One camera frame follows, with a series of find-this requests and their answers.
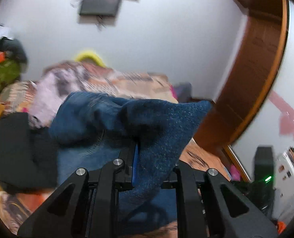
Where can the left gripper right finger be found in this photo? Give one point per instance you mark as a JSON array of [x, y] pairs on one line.
[[208, 205]]

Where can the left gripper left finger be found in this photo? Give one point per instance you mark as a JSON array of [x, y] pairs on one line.
[[86, 203]]

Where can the blue denim jacket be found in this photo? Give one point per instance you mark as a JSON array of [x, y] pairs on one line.
[[92, 129]]

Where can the black folded garment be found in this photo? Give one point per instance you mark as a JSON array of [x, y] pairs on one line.
[[28, 156]]

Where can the newspaper print bed quilt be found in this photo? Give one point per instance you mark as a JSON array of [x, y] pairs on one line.
[[43, 98]]

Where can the grey backpack on floor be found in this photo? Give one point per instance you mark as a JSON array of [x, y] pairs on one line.
[[183, 92]]

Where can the yellow headboard object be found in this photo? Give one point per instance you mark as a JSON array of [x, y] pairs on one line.
[[91, 57]]

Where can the green storage box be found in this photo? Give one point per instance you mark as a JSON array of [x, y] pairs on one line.
[[9, 72]]

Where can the brown wooden door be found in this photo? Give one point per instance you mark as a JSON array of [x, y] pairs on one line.
[[248, 82]]

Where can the wooden wardrobe with sliding door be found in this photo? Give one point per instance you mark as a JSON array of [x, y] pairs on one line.
[[271, 132]]

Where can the small wall monitor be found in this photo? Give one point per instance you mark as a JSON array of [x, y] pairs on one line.
[[102, 8]]

